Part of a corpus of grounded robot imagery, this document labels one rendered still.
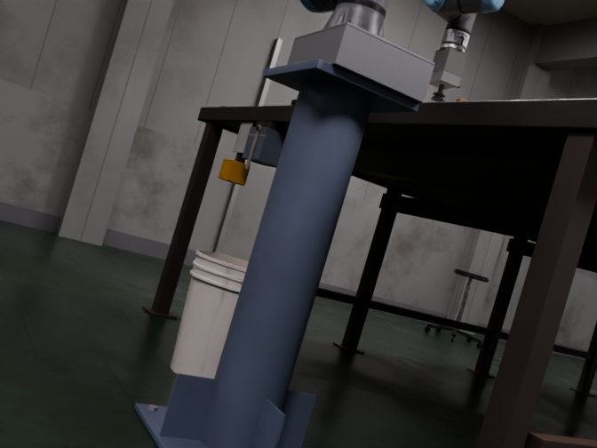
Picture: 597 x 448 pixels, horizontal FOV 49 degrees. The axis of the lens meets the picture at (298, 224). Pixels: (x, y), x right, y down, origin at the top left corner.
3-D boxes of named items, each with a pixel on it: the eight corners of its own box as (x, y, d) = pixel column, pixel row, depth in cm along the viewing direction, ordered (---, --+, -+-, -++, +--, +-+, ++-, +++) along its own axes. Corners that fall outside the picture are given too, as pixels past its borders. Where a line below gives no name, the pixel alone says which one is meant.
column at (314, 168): (179, 482, 125) (308, 44, 126) (133, 407, 159) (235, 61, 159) (341, 493, 143) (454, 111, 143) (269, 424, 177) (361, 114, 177)
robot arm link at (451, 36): (460, 40, 203) (475, 36, 195) (456, 54, 203) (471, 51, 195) (440, 31, 200) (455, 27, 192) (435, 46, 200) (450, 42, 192)
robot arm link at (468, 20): (448, -8, 197) (463, 4, 203) (438, 28, 197) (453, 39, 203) (470, -10, 192) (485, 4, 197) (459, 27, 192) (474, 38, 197)
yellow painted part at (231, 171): (226, 180, 245) (244, 119, 245) (217, 178, 253) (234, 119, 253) (245, 186, 249) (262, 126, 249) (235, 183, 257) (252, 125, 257)
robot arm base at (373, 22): (333, 30, 142) (346, -13, 142) (309, 44, 156) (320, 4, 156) (394, 54, 147) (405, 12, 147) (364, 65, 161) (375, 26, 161)
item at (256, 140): (251, 169, 227) (266, 118, 227) (234, 166, 239) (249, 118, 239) (279, 178, 233) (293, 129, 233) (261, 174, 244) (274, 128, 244)
